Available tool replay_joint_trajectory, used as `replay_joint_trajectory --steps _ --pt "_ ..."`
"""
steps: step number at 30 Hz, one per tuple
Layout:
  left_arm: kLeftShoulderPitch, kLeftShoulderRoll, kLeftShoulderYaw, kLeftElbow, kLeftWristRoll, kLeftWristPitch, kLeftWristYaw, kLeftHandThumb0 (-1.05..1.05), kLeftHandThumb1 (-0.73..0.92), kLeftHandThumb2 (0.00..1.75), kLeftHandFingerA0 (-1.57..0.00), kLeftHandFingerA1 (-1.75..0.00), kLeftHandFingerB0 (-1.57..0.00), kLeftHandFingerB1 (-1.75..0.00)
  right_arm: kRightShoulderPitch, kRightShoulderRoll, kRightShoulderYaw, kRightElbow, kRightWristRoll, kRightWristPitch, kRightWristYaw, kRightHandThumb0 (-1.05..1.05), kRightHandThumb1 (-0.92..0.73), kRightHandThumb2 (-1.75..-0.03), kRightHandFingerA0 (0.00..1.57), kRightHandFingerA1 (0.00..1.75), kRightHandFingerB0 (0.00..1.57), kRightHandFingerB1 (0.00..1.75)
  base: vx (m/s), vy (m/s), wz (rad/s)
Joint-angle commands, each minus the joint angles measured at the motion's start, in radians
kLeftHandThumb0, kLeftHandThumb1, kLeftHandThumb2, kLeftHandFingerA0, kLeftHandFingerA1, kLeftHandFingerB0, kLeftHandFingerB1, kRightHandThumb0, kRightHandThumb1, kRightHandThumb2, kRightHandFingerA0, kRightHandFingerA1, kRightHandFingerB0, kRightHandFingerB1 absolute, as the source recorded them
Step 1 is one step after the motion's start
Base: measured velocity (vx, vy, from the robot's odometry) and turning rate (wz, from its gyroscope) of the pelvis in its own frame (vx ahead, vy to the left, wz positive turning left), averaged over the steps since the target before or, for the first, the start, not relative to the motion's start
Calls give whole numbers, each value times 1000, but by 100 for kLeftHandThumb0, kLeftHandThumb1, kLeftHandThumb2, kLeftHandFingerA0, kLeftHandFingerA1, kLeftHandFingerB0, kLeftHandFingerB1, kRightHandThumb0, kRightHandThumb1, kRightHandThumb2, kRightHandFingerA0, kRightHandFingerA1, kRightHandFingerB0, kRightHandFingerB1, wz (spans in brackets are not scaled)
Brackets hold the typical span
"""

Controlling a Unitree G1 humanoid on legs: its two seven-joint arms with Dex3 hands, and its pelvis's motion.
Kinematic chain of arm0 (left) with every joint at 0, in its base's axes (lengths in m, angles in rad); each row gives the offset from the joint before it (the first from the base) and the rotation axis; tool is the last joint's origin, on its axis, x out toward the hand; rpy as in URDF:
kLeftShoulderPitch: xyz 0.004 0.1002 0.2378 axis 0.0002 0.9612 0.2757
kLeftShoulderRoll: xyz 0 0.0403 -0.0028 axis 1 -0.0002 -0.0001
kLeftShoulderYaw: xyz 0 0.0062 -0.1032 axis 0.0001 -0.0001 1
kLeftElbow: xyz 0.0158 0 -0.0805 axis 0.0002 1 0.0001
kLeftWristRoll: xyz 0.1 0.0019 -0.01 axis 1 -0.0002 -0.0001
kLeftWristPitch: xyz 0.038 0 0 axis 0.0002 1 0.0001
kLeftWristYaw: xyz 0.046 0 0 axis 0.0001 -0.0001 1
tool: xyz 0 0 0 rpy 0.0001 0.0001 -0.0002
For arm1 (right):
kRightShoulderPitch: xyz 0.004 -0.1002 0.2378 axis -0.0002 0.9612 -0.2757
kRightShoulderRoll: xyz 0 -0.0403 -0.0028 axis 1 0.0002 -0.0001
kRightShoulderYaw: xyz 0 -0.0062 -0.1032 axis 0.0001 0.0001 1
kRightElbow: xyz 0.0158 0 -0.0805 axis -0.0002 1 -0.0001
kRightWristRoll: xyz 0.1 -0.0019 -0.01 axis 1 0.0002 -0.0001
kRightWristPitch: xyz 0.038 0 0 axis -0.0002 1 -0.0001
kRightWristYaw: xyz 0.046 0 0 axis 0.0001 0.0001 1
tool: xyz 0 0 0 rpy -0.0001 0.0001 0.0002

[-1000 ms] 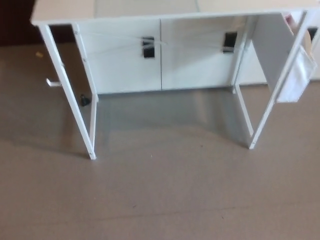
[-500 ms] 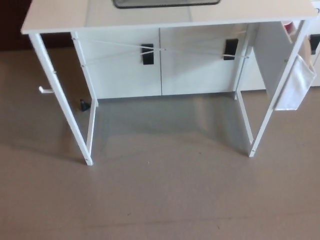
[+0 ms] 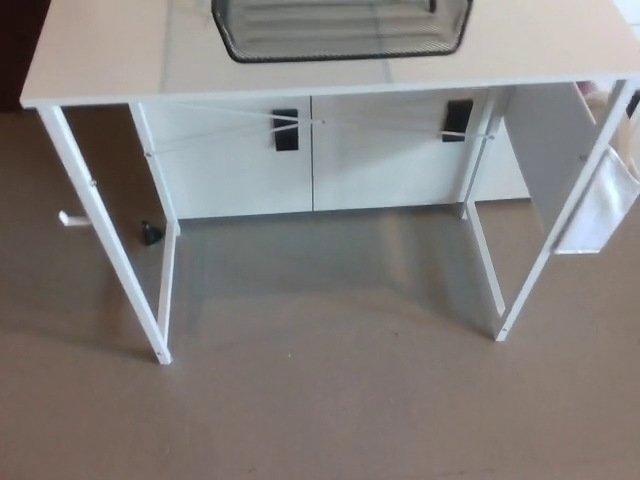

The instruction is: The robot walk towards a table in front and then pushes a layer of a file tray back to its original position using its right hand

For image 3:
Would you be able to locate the white metal-frame table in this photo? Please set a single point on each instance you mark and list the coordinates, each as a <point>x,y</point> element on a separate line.
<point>100,65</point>

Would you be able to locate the white low cabinet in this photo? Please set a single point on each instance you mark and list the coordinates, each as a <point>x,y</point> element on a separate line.
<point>375,165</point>

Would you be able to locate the small black floor stopper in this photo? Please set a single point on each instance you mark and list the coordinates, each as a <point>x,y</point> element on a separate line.
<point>150,235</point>

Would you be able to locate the short white bar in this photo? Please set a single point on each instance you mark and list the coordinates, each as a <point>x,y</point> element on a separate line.
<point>72,221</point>

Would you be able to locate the black mesh tray layer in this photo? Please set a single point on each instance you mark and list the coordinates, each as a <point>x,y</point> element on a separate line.
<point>345,56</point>

